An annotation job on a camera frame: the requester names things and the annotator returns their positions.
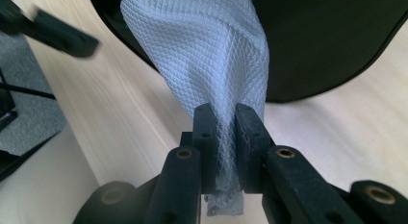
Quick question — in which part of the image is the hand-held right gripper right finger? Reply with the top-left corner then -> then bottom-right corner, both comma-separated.
234,102 -> 367,224

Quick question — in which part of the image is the light blue cleaning cloth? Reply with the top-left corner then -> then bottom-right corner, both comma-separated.
119,0 -> 271,217

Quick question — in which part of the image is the black stand base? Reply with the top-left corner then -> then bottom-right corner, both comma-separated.
0,67 -> 19,132

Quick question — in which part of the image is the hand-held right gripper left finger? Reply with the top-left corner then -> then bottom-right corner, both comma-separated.
142,102 -> 223,224

